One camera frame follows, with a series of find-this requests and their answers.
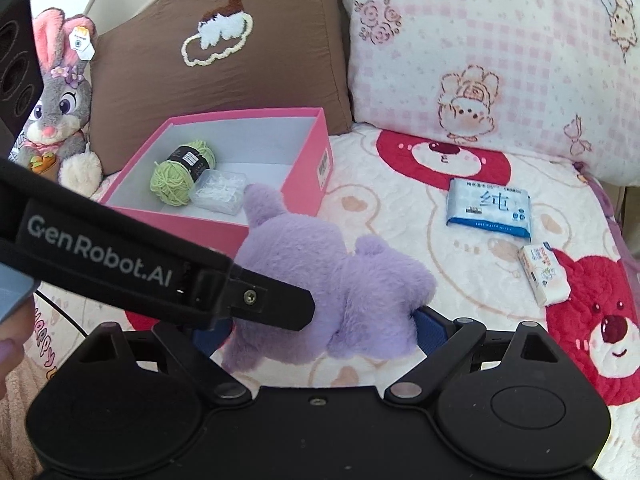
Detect small wipes packet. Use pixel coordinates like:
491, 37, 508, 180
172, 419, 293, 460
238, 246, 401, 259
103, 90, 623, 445
516, 242, 572, 307

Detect brown embroidered pillow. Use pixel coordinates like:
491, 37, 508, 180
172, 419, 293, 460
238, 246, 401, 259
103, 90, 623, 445
87, 0, 353, 176

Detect pink checked printed pillow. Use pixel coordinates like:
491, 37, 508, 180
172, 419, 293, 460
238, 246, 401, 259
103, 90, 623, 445
325, 0, 640, 183

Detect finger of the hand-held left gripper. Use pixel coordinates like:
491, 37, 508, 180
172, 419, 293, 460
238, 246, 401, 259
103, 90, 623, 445
219, 260, 316, 332

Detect pink cardboard box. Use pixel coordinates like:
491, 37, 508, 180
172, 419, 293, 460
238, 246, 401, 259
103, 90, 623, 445
97, 106, 335, 256

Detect clear plastic box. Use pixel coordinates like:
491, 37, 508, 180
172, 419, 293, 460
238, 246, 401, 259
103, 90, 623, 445
189, 169, 248, 216

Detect grey rabbit plush toy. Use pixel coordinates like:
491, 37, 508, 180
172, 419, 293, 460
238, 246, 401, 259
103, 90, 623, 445
20, 7, 103, 198

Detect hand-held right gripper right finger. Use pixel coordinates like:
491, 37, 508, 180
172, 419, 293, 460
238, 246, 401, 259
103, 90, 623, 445
384, 307, 558, 403

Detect black cable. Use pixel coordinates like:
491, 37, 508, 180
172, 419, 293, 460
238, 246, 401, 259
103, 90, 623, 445
32, 292, 88, 338

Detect bear printed blanket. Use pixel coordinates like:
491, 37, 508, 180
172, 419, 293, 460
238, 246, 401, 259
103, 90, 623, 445
30, 122, 640, 408

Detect person's left hand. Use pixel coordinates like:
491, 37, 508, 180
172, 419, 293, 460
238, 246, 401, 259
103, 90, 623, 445
0, 292, 37, 386

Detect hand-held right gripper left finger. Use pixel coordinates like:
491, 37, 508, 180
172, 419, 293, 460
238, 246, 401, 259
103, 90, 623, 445
77, 317, 253, 406

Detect green yarn ball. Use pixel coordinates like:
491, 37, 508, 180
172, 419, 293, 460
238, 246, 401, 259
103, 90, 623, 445
150, 139, 218, 207

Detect pink fleece clothing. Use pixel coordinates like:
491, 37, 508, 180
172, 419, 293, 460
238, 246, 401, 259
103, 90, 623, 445
0, 360, 51, 480

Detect purple plush toy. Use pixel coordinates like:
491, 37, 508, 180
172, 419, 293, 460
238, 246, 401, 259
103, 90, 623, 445
220, 182, 438, 373

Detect blue tissue pack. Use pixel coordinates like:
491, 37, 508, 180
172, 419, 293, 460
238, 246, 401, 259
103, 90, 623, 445
444, 177, 533, 241

